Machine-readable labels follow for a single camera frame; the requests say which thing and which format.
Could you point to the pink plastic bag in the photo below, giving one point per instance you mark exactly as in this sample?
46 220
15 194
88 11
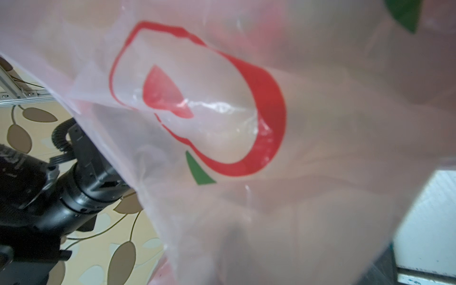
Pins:
269 142

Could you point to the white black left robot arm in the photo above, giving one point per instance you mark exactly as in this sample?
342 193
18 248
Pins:
27 255

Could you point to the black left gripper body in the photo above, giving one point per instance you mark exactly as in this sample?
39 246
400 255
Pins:
72 201

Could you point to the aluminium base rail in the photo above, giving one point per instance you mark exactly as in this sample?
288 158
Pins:
413 277

